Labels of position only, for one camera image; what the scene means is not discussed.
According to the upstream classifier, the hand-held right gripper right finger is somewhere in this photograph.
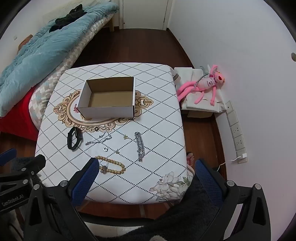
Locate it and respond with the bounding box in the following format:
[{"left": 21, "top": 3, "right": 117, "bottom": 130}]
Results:
[{"left": 195, "top": 158, "right": 271, "bottom": 241}]

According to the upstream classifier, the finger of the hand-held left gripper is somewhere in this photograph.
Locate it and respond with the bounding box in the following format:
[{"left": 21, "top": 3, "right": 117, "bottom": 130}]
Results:
[
  {"left": 0, "top": 148, "right": 17, "bottom": 166},
  {"left": 13, "top": 154, "right": 46, "bottom": 184}
]

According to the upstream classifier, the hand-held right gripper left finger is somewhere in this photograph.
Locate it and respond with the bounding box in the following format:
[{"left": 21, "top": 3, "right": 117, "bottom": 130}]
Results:
[{"left": 24, "top": 158, "right": 100, "bottom": 241}]

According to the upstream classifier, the wooden bead bracelet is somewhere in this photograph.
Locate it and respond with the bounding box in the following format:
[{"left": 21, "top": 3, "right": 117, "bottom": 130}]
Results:
[{"left": 95, "top": 156, "right": 127, "bottom": 175}]

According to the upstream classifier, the thin silver chain necklace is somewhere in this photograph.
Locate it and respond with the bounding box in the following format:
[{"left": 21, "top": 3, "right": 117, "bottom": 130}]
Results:
[{"left": 85, "top": 133, "right": 113, "bottom": 146}]

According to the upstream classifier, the black smart band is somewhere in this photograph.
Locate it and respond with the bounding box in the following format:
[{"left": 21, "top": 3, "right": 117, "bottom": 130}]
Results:
[{"left": 67, "top": 127, "right": 83, "bottom": 151}]

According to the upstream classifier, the thick silver chain bracelet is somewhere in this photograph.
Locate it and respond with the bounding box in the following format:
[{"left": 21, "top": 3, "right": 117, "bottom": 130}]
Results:
[{"left": 135, "top": 132, "right": 146, "bottom": 162}]

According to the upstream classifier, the cardboard box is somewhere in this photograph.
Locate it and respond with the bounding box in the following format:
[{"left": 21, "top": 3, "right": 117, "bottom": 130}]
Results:
[{"left": 77, "top": 76, "right": 135, "bottom": 120}]

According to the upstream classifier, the red bed sheet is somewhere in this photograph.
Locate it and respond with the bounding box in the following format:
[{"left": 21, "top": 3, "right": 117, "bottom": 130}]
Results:
[{"left": 0, "top": 87, "right": 40, "bottom": 142}]

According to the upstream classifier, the white diamond pattern tablecloth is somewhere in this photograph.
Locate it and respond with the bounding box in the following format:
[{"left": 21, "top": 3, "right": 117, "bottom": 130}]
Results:
[{"left": 35, "top": 62, "right": 188, "bottom": 204}]

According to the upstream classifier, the pink plush toy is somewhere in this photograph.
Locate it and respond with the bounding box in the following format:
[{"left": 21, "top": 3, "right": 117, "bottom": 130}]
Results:
[{"left": 177, "top": 65, "right": 225, "bottom": 106}]

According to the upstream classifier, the light blue blanket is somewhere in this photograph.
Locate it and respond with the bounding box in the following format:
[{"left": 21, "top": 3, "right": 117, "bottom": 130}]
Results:
[{"left": 0, "top": 5, "right": 119, "bottom": 117}]

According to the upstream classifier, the brown wooden headboard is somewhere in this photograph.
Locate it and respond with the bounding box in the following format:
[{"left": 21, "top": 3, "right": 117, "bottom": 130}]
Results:
[{"left": 18, "top": 35, "right": 33, "bottom": 50}]

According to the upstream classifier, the black cloth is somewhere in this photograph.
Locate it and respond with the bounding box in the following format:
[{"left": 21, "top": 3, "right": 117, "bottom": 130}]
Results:
[{"left": 49, "top": 4, "right": 88, "bottom": 32}]

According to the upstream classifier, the white door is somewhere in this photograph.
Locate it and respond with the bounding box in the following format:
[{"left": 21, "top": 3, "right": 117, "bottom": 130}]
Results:
[{"left": 122, "top": 0, "right": 168, "bottom": 30}]

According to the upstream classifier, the white charger cable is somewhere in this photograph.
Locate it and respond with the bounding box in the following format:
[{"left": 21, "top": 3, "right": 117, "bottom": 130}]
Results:
[{"left": 217, "top": 156, "right": 242, "bottom": 169}]

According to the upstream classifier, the white wall socket row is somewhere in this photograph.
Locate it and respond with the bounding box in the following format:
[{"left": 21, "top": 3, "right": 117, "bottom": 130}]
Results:
[{"left": 225, "top": 101, "right": 248, "bottom": 163}]

